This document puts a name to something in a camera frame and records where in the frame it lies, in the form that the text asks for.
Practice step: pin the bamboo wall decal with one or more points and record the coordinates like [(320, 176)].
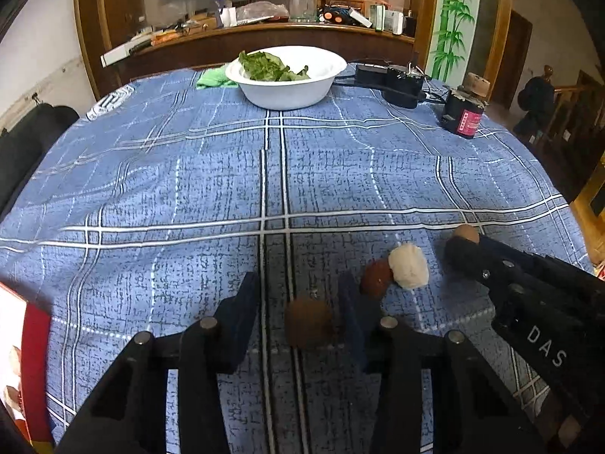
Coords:
[(453, 14)]

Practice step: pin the black jar with red label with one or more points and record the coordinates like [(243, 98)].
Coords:
[(463, 116)]

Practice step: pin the brown fuzzy fruit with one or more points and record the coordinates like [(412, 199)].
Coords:
[(309, 324)]

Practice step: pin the wooden glass cabinet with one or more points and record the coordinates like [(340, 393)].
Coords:
[(212, 49)]

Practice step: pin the long white box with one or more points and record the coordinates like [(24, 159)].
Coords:
[(123, 54)]

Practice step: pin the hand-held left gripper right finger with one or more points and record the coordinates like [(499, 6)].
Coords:
[(354, 326)]

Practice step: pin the brown round fruit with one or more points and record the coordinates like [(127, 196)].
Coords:
[(376, 278), (467, 233)]

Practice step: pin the blue checked tablecloth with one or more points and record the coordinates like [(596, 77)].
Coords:
[(189, 175)]

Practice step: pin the white bowl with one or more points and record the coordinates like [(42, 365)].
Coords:
[(283, 94)]

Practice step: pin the wooden cap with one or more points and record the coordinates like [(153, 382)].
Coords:
[(475, 86)]

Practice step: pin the green leafy vegetables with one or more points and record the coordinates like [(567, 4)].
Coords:
[(264, 68)]

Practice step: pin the crumpled plastic bag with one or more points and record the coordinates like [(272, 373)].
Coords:
[(262, 11)]

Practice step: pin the black sofa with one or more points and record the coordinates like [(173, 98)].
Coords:
[(23, 151)]

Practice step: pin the white container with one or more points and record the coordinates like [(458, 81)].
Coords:
[(393, 22)]

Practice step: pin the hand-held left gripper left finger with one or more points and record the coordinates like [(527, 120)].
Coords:
[(238, 321)]

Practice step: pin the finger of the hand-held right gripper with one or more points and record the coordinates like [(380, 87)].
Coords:
[(543, 265), (468, 260)]

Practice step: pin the glass vase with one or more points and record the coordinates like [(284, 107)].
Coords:
[(302, 0)]

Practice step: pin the green cloth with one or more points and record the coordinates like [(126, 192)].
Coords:
[(212, 78)]

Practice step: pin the wooden door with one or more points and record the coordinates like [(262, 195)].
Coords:
[(517, 56)]

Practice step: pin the red-rimmed white tray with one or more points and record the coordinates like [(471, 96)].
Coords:
[(35, 364)]

